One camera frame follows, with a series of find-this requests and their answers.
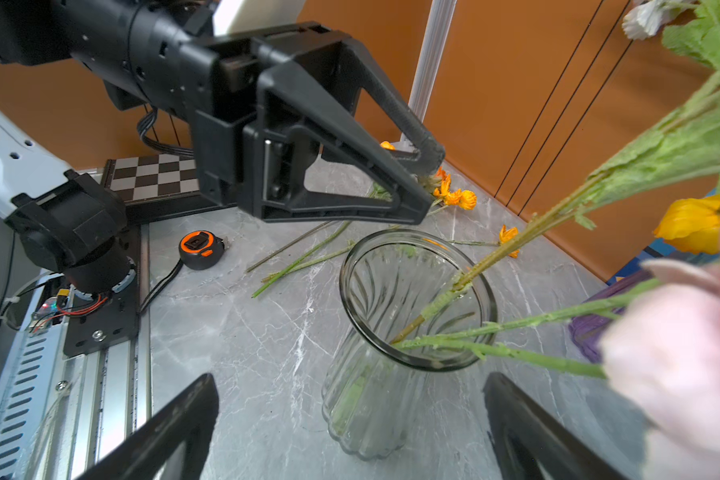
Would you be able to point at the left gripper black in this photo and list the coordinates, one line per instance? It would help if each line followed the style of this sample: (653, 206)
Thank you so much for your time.
(295, 120)

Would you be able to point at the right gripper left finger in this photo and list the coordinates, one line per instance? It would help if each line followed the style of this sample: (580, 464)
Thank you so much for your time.
(173, 444)

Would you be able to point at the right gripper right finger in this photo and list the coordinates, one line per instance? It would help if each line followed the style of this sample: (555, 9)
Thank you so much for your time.
(529, 443)

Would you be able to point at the purple blue glass vase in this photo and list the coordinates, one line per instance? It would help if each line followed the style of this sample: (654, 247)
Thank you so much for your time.
(586, 331)

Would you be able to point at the pink rose bundle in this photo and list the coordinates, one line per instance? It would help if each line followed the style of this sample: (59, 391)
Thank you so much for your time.
(662, 354)

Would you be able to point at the clear grey glass vase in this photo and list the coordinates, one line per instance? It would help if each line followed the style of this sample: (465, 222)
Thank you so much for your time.
(396, 285)

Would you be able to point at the orange rose with leaves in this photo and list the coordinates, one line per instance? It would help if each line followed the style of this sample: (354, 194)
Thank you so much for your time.
(505, 235)

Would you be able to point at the orange poppy flower stem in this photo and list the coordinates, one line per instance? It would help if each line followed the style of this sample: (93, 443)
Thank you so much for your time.
(683, 146)

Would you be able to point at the small white blossom spray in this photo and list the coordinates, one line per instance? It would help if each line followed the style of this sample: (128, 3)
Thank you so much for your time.
(687, 28)

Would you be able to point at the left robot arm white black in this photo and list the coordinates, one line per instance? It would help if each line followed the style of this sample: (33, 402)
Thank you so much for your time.
(132, 47)

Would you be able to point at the small orange blossom stems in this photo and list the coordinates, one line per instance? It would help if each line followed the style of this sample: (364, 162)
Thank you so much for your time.
(439, 185)

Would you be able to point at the orange black tape measure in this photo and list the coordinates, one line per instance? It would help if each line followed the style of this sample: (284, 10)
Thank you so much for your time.
(201, 250)

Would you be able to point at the left circuit board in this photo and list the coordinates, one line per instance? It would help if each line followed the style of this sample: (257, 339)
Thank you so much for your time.
(50, 307)

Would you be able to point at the checkerboard calibration plate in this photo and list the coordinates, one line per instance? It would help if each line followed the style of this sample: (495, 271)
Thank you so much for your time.
(156, 187)

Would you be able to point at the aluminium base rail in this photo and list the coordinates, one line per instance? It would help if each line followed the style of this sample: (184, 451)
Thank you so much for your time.
(60, 415)

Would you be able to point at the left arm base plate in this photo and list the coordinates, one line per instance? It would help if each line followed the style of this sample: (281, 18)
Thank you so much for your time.
(112, 279)

